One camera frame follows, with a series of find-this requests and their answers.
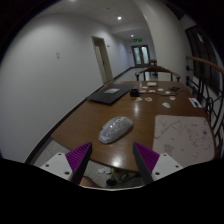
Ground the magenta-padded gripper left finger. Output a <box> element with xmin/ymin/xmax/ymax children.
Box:
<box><xmin>39</xmin><ymin>141</ymin><xmax>93</xmax><ymax>185</ymax></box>

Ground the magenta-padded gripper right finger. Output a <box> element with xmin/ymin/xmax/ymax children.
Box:
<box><xmin>132</xmin><ymin>142</ymin><xmax>184</xmax><ymax>185</ymax></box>

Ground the clear transparent computer mouse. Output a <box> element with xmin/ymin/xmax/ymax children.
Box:
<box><xmin>97</xmin><ymin>115</ymin><xmax>135</xmax><ymax>145</ymax></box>

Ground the white marble-print mouse pad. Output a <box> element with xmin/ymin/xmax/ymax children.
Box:
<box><xmin>152</xmin><ymin>114</ymin><xmax>216</xmax><ymax>160</ymax></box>

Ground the small black box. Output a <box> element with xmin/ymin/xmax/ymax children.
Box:
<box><xmin>129</xmin><ymin>88</ymin><xmax>140</xmax><ymax>98</ymax></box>

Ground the black closed laptop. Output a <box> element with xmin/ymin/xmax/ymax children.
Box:
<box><xmin>85</xmin><ymin>83</ymin><xmax>136</xmax><ymax>106</ymax></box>

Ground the wooden armchair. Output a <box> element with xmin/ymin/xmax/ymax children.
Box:
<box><xmin>134</xmin><ymin>65</ymin><xmax>182</xmax><ymax>83</ymax></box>

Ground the black railing with wooden handrail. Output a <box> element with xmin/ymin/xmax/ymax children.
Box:
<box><xmin>184</xmin><ymin>54</ymin><xmax>224</xmax><ymax>158</ymax></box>

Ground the pale wooden side door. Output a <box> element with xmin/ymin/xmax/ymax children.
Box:
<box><xmin>91</xmin><ymin>35</ymin><xmax>114</xmax><ymax>85</ymax></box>

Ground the glass double door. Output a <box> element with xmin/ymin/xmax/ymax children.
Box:
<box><xmin>131</xmin><ymin>44</ymin><xmax>151</xmax><ymax>68</ymax></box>

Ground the dark window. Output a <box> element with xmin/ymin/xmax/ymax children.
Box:
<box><xmin>184</xmin><ymin>24</ymin><xmax>222</xmax><ymax>95</ymax></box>

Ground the black cable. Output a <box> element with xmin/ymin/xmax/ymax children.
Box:
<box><xmin>169</xmin><ymin>86</ymin><xmax>183</xmax><ymax>95</ymax></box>

